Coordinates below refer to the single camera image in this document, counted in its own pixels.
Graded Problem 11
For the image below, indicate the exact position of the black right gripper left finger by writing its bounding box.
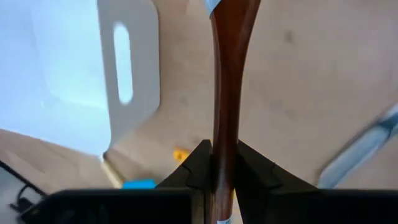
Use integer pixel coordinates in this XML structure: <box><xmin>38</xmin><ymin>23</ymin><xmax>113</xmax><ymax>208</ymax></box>
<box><xmin>21</xmin><ymin>139</ymin><xmax>214</xmax><ymax>224</ymax></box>

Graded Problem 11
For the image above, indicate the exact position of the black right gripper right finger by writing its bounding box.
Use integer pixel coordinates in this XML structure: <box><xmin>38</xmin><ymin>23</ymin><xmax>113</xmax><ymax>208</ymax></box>
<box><xmin>234</xmin><ymin>139</ymin><xmax>398</xmax><ymax>224</ymax></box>

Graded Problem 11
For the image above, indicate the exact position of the blue silicone spatula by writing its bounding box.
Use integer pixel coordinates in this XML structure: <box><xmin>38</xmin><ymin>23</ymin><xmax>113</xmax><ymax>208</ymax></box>
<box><xmin>121</xmin><ymin>179</ymin><xmax>157</xmax><ymax>190</ymax></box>

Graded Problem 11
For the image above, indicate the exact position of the yellow silicone spatula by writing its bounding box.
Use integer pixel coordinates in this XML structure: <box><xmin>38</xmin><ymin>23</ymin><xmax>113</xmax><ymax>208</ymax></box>
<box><xmin>172</xmin><ymin>147</ymin><xmax>190</xmax><ymax>162</ymax></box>

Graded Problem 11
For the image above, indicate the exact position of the large white plastic bin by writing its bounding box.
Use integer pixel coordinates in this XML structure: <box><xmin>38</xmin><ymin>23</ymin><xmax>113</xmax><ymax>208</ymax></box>
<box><xmin>0</xmin><ymin>0</ymin><xmax>161</xmax><ymax>156</ymax></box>

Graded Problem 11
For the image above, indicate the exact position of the black aluminium table frame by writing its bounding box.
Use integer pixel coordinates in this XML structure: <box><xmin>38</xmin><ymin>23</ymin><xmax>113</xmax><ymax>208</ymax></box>
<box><xmin>0</xmin><ymin>160</ymin><xmax>47</xmax><ymax>215</ymax></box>

